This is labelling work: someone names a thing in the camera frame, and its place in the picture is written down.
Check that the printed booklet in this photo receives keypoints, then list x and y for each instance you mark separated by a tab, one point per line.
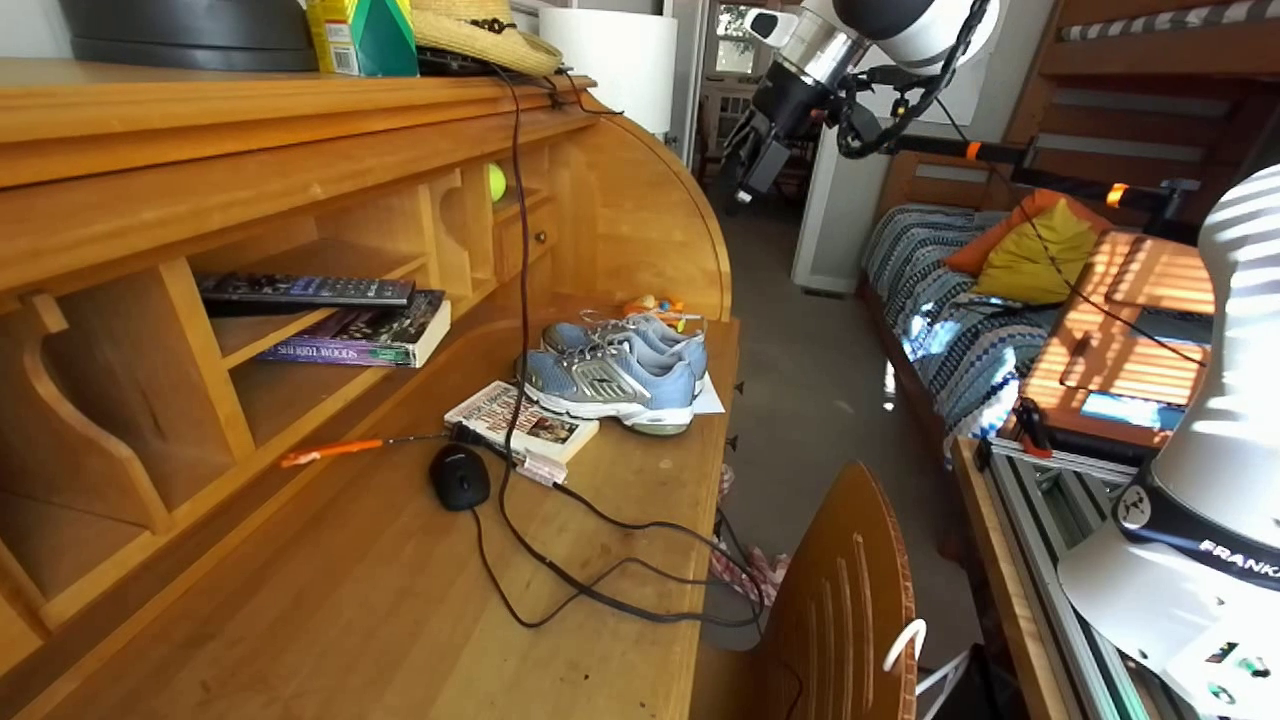
533	427

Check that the straw hat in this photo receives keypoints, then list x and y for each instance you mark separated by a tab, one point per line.
483	33

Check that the yellow green cardboard box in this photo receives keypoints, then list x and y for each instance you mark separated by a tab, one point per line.
382	37

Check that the black camera stand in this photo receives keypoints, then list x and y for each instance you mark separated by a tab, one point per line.
1055	175

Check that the wooden roll-top desk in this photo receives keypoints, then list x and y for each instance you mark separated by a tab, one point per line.
333	587

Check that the brown slatted board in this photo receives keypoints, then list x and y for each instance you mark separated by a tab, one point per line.
1122	344

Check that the yellow orange pillow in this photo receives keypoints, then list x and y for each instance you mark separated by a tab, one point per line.
1033	254

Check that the yellow green tennis ball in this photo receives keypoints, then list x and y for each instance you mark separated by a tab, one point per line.
499	180

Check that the red patterned cloth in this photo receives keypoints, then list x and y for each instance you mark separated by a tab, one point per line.
744	572

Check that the bed with striped bedding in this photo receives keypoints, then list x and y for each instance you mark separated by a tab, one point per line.
944	321

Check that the black computer mouse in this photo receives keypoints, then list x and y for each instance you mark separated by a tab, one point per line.
462	476

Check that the orange pen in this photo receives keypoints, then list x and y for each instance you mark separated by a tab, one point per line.
327	453

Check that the blue grey sneaker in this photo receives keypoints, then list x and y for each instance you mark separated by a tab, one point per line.
642	333
604	384

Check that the wooden bunk bed frame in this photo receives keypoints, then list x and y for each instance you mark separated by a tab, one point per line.
1122	126

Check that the purple cover book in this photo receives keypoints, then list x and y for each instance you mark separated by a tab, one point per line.
364	342

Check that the white paper sheet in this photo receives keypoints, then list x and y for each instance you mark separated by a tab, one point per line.
704	400

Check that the robot mounting table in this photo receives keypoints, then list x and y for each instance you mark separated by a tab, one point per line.
1025	587

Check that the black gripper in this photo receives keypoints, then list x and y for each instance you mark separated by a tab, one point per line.
790	104

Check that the black remote control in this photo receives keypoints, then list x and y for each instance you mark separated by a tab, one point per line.
305	291

